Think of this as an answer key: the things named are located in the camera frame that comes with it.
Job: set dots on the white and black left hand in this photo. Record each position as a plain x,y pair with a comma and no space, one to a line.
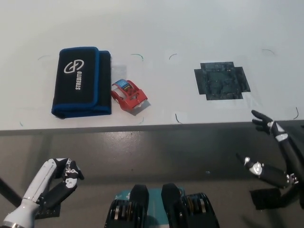
42,183

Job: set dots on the black right hand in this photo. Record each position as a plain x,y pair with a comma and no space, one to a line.
291,159

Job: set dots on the red tape dispenser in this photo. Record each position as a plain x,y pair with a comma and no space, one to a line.
130,97

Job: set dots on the black tape patch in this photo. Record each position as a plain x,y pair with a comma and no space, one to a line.
221,80

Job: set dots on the black notebook pouch blue trim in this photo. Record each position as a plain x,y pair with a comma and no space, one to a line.
80,83

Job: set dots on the black table leg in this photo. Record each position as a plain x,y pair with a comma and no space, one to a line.
9,191

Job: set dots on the black floor mat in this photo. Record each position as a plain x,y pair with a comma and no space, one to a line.
263,198

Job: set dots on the black teal robot body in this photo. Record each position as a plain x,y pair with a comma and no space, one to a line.
137,204

